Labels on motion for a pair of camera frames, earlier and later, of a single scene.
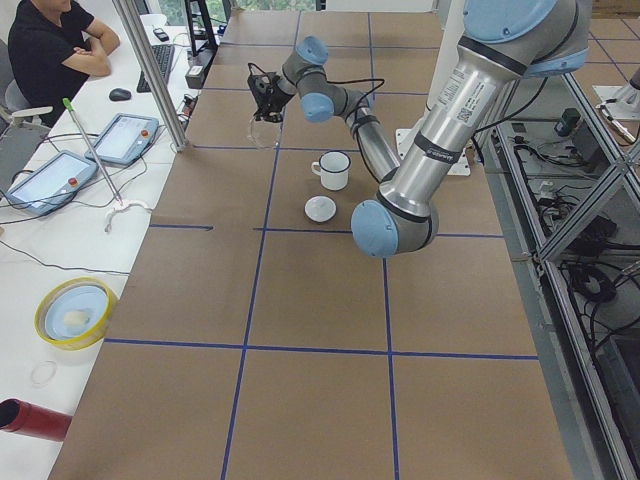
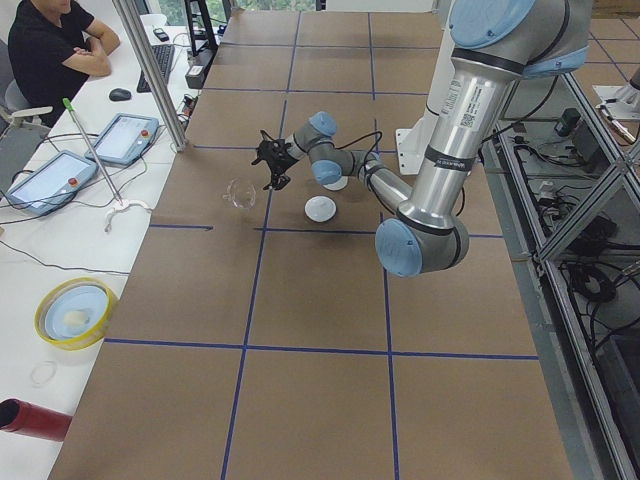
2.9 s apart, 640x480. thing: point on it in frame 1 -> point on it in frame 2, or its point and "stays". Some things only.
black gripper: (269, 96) -> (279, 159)
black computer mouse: (119, 94) stays
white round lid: (320, 208) stays
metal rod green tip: (66, 102) stays
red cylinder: (30, 419) stays
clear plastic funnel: (264, 134) -> (241, 193)
